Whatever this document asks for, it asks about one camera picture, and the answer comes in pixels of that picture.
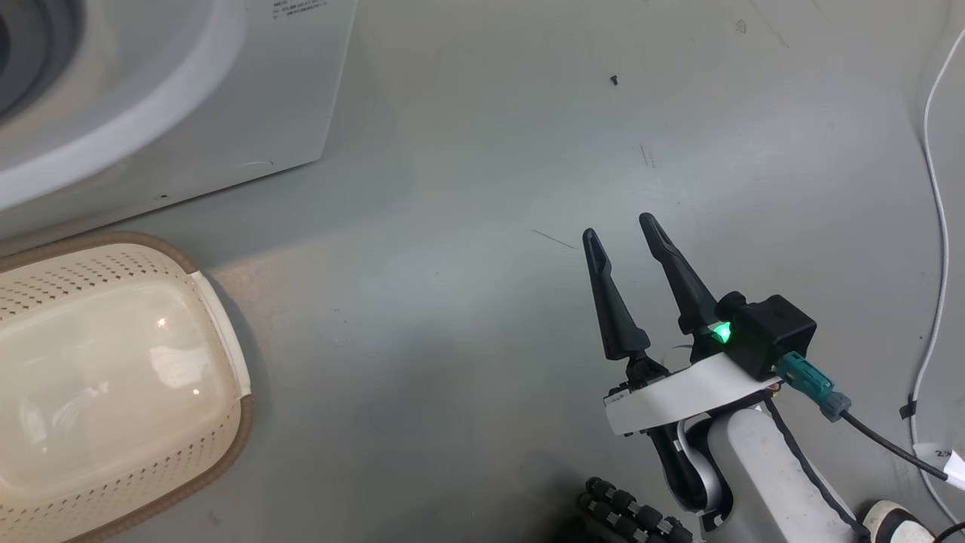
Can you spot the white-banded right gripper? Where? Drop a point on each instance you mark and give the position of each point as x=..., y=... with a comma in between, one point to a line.
x=678, y=396

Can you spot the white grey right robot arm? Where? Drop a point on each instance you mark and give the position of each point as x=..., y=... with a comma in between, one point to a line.
x=754, y=483

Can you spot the white front-load washing machine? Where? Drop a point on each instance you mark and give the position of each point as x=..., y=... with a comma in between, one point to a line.
x=226, y=90

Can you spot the cream perforated laundry basket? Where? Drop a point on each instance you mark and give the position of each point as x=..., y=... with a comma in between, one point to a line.
x=113, y=377

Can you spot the small printed text sticker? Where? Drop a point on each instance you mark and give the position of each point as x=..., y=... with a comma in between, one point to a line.
x=300, y=7

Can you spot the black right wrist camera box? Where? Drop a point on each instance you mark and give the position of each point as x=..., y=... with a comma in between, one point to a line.
x=776, y=332

